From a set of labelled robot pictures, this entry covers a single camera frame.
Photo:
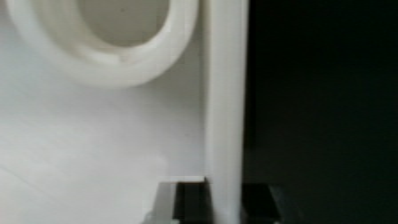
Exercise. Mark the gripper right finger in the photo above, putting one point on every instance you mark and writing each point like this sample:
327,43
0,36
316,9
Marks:
259,211

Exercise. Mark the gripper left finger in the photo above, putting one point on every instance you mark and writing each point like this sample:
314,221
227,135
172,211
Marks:
179,206

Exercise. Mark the white square table top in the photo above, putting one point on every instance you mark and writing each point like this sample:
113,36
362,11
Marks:
120,108

